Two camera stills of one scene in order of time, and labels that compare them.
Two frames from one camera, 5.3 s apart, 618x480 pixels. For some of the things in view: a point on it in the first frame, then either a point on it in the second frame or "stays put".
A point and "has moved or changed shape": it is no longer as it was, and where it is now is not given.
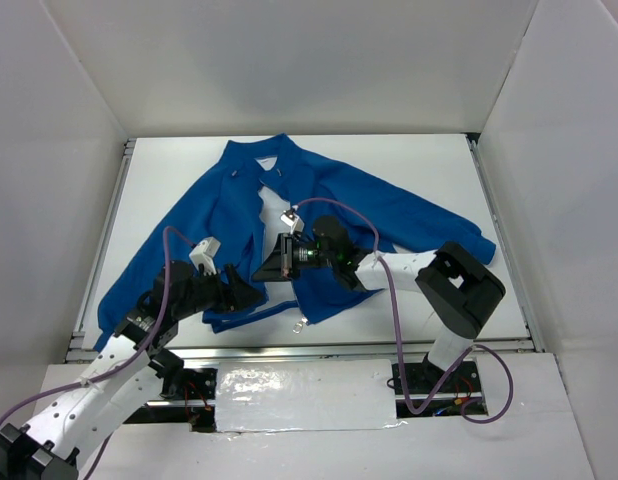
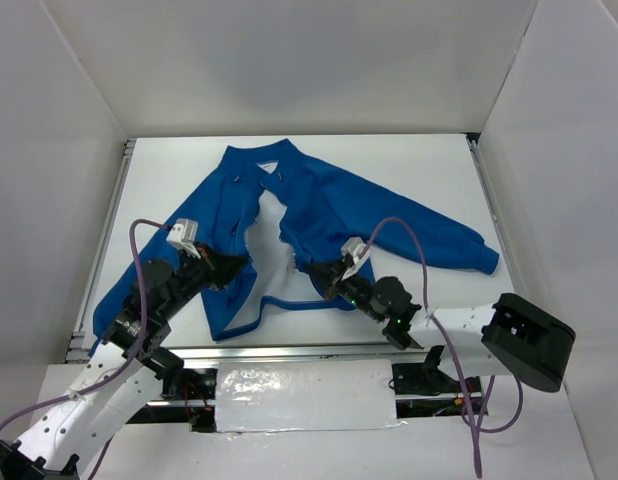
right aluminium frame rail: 480,164 stays put
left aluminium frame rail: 82,344 stays put
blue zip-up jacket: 328,216 has moved or changed shape
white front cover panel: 305,395 stays put
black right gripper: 287,256 → 334,275
